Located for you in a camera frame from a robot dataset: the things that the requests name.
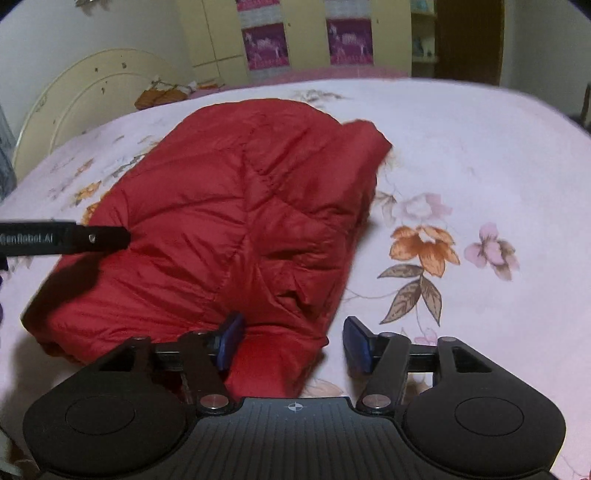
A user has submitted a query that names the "red puffer jacket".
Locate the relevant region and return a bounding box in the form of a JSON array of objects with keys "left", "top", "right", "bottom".
[{"left": 22, "top": 99, "right": 391, "bottom": 398}]

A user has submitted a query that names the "grey curtain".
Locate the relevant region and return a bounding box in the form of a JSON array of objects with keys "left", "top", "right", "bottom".
[{"left": 0, "top": 108, "right": 17, "bottom": 201}]

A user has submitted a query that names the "cream round headboard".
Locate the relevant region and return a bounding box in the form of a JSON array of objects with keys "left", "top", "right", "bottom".
[{"left": 12, "top": 48, "right": 189, "bottom": 181}]

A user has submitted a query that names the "floral white bed quilt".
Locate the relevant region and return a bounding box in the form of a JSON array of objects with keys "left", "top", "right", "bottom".
[{"left": 1, "top": 79, "right": 590, "bottom": 479}]

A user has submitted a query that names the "cream wardrobe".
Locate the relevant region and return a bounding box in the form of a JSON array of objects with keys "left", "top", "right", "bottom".
[{"left": 175, "top": 1, "right": 412, "bottom": 87}]

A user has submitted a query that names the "lower left purple poster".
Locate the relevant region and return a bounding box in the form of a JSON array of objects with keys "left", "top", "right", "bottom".
[{"left": 242, "top": 23, "right": 290, "bottom": 81}]

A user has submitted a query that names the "purple poster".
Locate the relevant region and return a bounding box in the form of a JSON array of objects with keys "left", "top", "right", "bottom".
[
  {"left": 327, "top": 18, "right": 374, "bottom": 65},
  {"left": 242, "top": 23, "right": 290, "bottom": 81},
  {"left": 235, "top": 0, "right": 283, "bottom": 29},
  {"left": 324, "top": 0, "right": 372, "bottom": 20}
]

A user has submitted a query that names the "pink bed sheet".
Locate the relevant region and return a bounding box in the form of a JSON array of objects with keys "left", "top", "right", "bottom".
[{"left": 187, "top": 65, "right": 411, "bottom": 100}]

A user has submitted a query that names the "upper left purple poster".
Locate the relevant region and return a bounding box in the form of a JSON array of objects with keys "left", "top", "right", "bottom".
[{"left": 235, "top": 0, "right": 283, "bottom": 29}]

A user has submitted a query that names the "open corner shelf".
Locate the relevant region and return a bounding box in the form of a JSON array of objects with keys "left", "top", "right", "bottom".
[{"left": 410, "top": 0, "right": 439, "bottom": 78}]

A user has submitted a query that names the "wooden chair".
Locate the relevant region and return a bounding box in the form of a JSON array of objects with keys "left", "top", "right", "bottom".
[{"left": 579, "top": 83, "right": 591, "bottom": 127}]

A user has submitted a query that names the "lower right purple poster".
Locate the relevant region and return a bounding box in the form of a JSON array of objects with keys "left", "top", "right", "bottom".
[{"left": 327, "top": 18, "right": 374, "bottom": 65}]

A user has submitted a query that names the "brown wooden door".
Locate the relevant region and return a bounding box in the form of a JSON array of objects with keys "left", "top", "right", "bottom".
[{"left": 435, "top": 0, "right": 505, "bottom": 86}]

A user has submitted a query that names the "upper right purple poster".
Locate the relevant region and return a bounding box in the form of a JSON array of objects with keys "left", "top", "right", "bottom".
[{"left": 324, "top": 0, "right": 372, "bottom": 20}]

